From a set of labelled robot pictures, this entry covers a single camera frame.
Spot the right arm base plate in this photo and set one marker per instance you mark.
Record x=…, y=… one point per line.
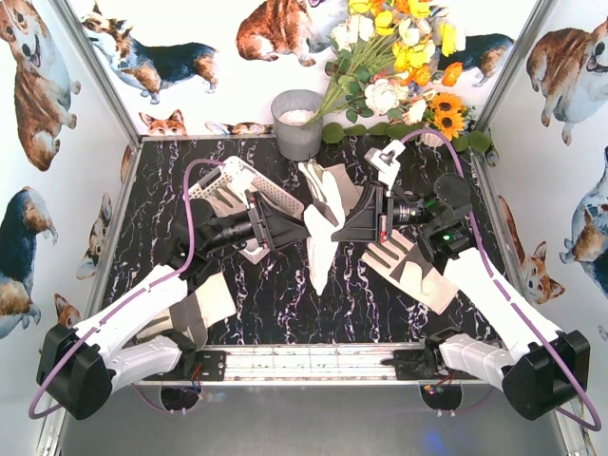
x=412, y=365

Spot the white glove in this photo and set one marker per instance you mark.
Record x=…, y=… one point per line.
x=334, y=195
x=215, y=300

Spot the artificial flower bouquet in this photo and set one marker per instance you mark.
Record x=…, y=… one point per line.
x=386, y=57

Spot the sunflower pot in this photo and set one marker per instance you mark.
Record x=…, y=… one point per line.
x=450, y=115

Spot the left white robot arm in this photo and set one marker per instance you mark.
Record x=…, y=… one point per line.
x=80, y=367

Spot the grey-palm glove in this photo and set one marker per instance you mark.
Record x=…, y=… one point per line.
x=225, y=202
x=184, y=317
x=408, y=271

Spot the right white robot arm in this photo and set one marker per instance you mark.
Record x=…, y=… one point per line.
x=540, y=367

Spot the grey metal bucket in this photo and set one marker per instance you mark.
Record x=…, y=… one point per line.
x=297, y=130

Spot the white perforated storage basket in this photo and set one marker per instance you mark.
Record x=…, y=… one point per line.
x=202, y=176

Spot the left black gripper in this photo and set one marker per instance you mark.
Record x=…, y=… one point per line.
x=259, y=223

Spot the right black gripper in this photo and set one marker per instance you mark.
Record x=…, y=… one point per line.
x=378, y=212

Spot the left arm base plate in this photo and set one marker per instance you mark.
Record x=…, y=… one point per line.
x=202, y=365

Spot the aluminium front rail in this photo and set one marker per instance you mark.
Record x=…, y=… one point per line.
x=309, y=366

